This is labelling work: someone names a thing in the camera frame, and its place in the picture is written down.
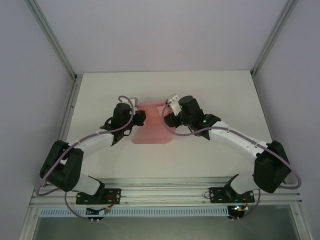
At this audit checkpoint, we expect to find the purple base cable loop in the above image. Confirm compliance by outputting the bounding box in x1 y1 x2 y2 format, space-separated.
64 191 106 221
227 191 262 222

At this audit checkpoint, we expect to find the pink cloth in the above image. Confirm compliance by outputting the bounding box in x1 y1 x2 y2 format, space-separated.
131 99 173 145

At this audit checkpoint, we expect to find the small left electronics board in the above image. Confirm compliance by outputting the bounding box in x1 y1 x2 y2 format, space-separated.
86 206 111 216

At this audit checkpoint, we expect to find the pale blue slotted cable duct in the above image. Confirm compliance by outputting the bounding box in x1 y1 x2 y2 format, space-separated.
39 206 230 218

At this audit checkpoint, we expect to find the aluminium corner post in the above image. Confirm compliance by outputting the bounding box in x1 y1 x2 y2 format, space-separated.
251 0 300 77
26 0 77 81

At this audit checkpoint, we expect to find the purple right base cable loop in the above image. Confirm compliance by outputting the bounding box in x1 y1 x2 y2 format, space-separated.
227 191 262 222

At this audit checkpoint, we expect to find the small right electronics board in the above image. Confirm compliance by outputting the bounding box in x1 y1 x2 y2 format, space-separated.
228 204 250 214

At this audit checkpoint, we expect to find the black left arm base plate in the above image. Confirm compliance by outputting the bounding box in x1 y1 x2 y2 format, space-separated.
75 187 123 205

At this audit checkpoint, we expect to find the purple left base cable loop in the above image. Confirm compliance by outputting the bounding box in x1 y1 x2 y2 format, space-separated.
64 191 106 221

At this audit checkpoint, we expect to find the small electronics board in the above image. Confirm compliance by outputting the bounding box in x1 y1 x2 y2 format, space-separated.
86 206 111 216
228 204 250 214

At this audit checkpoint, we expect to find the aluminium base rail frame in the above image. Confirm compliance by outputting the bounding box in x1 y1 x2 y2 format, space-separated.
29 176 304 209

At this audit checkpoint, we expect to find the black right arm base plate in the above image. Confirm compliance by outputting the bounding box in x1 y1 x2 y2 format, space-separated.
208 186 256 204

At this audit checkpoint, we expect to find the aluminium side rail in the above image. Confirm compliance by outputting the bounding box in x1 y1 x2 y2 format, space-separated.
42 73 83 188

